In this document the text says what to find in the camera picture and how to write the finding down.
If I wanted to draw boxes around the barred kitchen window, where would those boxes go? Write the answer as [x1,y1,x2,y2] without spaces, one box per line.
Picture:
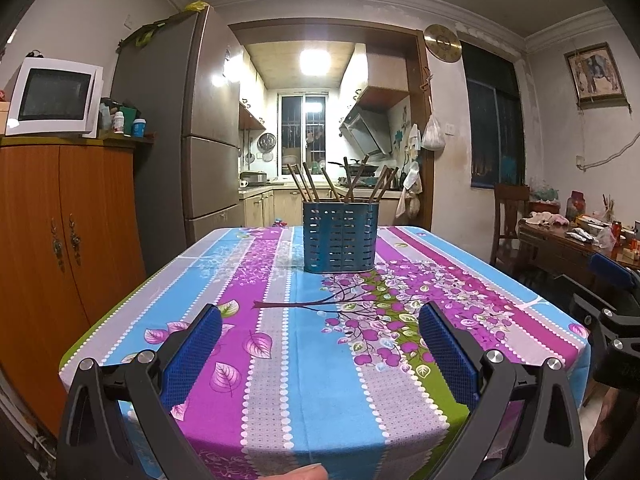
[277,92,328,166]

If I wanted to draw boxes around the pink cloth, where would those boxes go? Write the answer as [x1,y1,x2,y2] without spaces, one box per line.
[522,211,570,227]

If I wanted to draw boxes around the white plastic bag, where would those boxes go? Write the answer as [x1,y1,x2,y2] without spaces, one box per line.
[421,114,446,152]

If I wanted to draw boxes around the beige lower kitchen cabinet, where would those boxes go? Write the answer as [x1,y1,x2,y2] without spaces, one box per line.
[239,187,276,228]

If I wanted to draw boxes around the beige kitchen cabinet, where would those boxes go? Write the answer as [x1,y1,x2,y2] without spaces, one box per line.
[239,47,268,131]
[239,187,276,228]
[340,45,416,111]

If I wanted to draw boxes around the dark window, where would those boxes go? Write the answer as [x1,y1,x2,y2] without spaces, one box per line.
[459,40,526,190]

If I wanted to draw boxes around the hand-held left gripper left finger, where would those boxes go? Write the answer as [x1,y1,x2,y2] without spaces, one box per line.
[56,302,223,480]

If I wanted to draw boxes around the white microwave oven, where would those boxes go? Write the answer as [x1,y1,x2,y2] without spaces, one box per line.
[5,57,105,138]

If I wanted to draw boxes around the person's left hand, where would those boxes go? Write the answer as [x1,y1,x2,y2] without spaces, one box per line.
[277,463,329,480]

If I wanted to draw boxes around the silver refrigerator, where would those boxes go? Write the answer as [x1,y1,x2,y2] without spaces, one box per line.
[111,6,246,281]

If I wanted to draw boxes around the bundle of chopsticks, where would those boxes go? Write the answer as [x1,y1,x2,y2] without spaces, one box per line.
[286,155,401,204]

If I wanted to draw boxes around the floral striped tablecloth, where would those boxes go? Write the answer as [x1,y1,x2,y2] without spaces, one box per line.
[59,225,592,480]

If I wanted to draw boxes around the hanging towels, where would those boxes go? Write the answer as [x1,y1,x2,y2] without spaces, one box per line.
[395,125,423,220]

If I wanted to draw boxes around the ceiling lamp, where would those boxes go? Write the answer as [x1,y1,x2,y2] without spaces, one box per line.
[299,49,332,77]

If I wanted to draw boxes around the white wall cable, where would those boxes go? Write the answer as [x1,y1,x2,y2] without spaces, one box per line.
[580,132,640,171]

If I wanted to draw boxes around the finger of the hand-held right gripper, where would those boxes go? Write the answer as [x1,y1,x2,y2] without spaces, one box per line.
[555,274,640,361]
[590,252,638,291]

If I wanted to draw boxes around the wooden chair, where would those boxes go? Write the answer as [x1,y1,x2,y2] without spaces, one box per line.
[490,183,531,273]

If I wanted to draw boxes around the perforated metal utensil holder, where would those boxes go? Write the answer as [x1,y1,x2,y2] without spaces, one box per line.
[302,200,380,275]

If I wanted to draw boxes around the black wok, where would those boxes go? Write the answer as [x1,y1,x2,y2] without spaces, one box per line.
[327,157,376,173]

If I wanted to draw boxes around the green cloth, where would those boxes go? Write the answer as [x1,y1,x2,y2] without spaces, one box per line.
[117,17,173,51]

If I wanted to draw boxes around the orange wooden cabinet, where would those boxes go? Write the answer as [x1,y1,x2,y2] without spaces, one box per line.
[0,135,156,441]

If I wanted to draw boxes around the dark wooden table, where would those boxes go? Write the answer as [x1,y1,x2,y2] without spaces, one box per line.
[517,215,640,301]

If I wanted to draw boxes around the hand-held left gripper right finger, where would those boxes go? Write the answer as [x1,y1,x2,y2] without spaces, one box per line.
[417,301,586,480]

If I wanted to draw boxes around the framed elephant picture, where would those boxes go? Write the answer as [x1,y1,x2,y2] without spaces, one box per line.
[564,42,628,108]

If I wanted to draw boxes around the steel range hood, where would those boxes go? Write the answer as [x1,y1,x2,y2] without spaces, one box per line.
[339,110,393,156]

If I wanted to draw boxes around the green box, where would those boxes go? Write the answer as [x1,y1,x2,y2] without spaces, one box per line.
[120,106,142,136]

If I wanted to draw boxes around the beige upper kitchen cabinet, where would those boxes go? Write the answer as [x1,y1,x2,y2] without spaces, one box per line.
[340,45,416,111]
[239,47,268,131]

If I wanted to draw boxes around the gold wall clock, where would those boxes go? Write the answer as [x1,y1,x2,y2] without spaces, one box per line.
[424,24,462,63]

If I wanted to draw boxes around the red jar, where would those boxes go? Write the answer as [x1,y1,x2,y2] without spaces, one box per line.
[566,191,586,222]

